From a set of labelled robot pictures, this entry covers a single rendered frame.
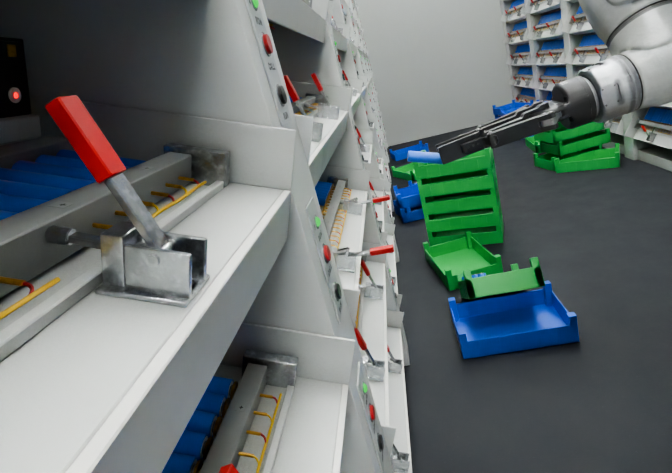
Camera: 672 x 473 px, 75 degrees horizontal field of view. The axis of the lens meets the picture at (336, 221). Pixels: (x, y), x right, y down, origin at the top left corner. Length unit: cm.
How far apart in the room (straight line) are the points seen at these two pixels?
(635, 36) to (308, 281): 62
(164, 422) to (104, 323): 4
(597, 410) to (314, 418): 84
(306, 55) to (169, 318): 91
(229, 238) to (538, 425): 95
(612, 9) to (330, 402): 71
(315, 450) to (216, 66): 31
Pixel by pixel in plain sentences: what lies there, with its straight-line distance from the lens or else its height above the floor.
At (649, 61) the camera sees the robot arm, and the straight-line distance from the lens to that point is 81.
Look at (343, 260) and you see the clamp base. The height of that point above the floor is 54.
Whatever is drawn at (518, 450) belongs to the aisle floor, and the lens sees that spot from 108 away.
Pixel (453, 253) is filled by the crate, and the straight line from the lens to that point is 190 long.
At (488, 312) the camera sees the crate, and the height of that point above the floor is 1.
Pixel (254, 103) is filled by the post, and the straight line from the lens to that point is 37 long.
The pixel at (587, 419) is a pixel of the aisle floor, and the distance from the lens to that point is 115.
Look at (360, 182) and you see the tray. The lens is 108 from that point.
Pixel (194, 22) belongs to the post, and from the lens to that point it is 38.
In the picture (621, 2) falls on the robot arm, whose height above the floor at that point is 79.
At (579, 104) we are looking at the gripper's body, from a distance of 77.
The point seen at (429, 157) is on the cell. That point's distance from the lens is 76.
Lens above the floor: 79
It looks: 17 degrees down
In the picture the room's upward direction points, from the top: 15 degrees counter-clockwise
